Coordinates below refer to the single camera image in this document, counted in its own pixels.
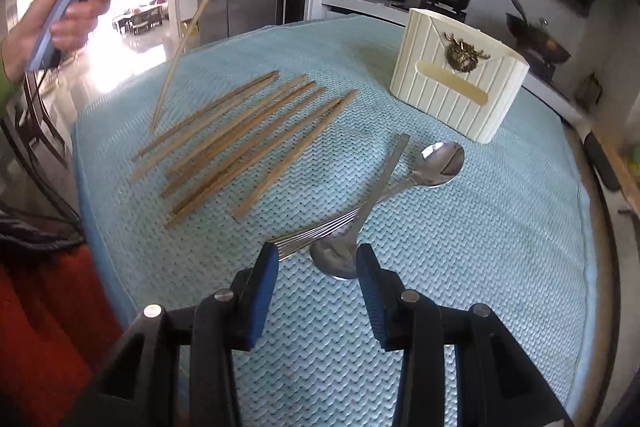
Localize black gas hob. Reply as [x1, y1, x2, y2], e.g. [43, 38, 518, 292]
[390, 9, 563, 103]

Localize wooden chopstick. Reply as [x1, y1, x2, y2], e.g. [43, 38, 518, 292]
[164, 80, 317, 178]
[160, 81, 326, 198]
[169, 96, 341, 222]
[162, 98, 346, 229]
[150, 0, 234, 134]
[128, 74, 308, 184]
[131, 69, 280, 161]
[232, 89, 358, 219]

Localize large steel spoon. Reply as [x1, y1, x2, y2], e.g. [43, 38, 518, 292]
[272, 142, 465, 261]

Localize person left hand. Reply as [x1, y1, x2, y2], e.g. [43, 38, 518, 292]
[1, 0, 120, 84]

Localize dark glass kettle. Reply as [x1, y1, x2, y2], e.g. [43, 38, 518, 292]
[575, 72, 603, 112]

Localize light blue table towel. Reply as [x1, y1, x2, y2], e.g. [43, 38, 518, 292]
[73, 16, 599, 426]

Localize wok with glass lid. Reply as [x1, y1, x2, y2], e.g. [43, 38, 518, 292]
[506, 0, 570, 65]

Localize small steel spoon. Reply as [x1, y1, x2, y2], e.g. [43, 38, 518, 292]
[309, 133, 410, 280]

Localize cream utensil holder box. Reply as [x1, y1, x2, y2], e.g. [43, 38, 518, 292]
[390, 9, 529, 144]

